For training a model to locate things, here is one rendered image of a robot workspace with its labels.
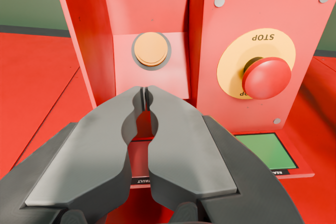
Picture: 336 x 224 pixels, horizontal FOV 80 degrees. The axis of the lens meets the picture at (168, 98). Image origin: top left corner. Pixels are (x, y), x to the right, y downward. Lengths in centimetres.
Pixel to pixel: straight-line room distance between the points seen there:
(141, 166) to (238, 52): 14
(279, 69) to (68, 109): 45
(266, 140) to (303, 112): 43
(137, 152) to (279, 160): 14
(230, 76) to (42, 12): 96
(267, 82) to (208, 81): 5
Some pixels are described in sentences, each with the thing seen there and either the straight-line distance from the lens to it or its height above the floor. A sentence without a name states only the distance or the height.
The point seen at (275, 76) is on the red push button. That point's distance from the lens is 18.
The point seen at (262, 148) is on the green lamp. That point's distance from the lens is 24.
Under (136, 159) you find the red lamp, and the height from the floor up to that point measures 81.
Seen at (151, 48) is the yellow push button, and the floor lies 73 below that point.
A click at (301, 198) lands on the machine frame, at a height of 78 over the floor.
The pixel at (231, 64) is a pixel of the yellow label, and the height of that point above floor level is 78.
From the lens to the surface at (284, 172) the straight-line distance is 23.
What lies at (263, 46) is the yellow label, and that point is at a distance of 20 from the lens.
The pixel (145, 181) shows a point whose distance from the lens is 20.
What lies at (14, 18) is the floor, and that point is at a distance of 115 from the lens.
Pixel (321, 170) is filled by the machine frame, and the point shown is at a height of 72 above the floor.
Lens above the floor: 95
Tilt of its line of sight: 54 degrees down
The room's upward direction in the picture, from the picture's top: 175 degrees clockwise
